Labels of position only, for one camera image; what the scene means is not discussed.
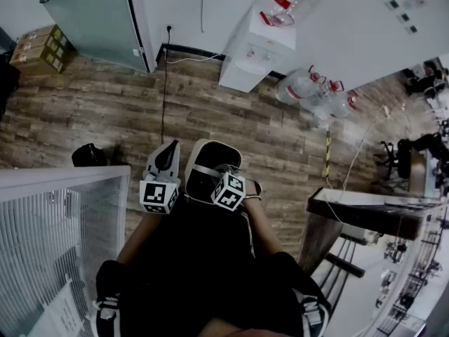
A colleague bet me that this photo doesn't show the black office chair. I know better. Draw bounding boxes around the black office chair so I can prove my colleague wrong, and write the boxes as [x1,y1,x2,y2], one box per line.
[373,138,412,186]

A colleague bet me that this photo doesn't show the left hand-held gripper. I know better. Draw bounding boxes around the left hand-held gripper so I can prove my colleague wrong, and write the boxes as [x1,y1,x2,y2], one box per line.
[139,139,182,216]

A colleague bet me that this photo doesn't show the white water dispenser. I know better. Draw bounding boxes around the white water dispenser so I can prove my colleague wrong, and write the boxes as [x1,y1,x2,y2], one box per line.
[218,5,297,93]

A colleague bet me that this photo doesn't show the clear water jug red cap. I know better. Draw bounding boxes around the clear water jug red cap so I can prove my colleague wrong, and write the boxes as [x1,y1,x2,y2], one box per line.
[313,89,359,130]
[300,79,345,114]

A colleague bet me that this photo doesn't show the long white floor cable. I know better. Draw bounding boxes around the long white floor cable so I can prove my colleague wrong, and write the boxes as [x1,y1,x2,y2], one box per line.
[324,106,391,224]

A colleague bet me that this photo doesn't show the yellow black striped strip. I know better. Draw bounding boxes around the yellow black striped strip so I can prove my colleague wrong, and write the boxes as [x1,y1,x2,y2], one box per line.
[324,127,333,179]

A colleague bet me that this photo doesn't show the white paper sheet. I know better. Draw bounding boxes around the white paper sheet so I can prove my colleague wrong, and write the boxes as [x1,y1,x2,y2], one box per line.
[37,275,87,337]

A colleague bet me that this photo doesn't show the person's left forearm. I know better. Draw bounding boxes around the person's left forearm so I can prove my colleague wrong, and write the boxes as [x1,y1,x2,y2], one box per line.
[116,209,161,265]

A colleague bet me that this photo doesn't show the person's right forearm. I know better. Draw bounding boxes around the person's right forearm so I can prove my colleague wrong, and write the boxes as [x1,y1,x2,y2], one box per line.
[241,197,286,260]

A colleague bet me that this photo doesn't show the black power cable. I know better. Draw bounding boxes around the black power cable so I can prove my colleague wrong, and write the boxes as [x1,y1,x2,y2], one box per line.
[160,26,173,144]

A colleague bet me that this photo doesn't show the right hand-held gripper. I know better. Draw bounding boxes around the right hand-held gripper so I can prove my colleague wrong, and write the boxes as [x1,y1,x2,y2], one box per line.
[210,163,247,212]

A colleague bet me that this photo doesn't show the frosted glass door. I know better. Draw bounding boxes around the frosted glass door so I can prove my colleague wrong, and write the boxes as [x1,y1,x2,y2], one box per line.
[27,0,152,74]

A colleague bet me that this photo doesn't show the dark wooden table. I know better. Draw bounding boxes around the dark wooden table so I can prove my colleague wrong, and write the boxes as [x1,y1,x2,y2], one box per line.
[297,187,426,275]

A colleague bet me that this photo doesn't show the spare water bottles on floor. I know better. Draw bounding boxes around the spare water bottles on floor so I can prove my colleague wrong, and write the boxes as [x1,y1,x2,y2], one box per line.
[274,65,328,105]

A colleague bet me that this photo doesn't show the person's black clothing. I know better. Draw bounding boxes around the person's black clothing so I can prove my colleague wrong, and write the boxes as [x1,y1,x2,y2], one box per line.
[95,194,331,337]

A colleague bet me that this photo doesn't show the black bag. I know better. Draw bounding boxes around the black bag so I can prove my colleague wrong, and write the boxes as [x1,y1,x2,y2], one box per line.
[71,143,108,169]

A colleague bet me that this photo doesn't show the brown cardboard box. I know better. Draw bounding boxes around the brown cardboard box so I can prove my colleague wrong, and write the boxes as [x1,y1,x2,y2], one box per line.
[9,46,67,76]
[13,35,69,62]
[16,24,70,48]

